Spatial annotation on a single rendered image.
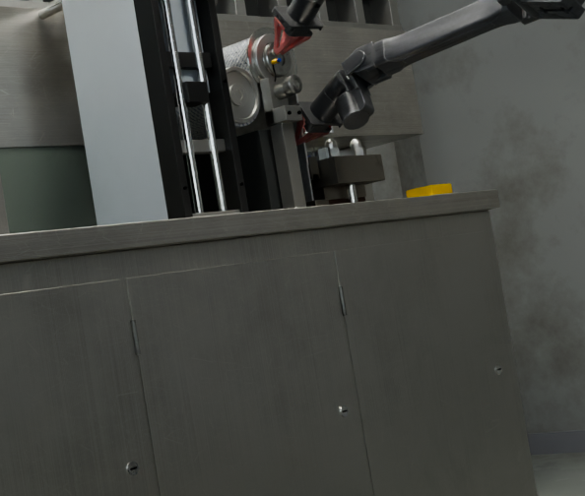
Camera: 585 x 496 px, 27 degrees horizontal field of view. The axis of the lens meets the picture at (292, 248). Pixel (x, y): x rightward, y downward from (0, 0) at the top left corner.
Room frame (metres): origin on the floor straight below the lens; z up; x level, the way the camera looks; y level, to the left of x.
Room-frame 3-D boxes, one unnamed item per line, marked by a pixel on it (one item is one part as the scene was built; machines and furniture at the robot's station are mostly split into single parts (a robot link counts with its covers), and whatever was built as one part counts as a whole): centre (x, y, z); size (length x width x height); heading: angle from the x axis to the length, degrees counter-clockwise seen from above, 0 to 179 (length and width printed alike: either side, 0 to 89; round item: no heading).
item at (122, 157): (2.51, 0.32, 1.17); 0.34 x 0.05 x 0.54; 46
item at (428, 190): (2.59, -0.30, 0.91); 0.07 x 0.07 x 0.02; 46
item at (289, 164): (2.58, -0.03, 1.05); 0.06 x 0.05 x 0.31; 46
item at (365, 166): (2.88, -0.03, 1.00); 0.40 x 0.16 x 0.06; 46
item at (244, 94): (2.64, 0.15, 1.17); 0.26 x 0.12 x 0.12; 46
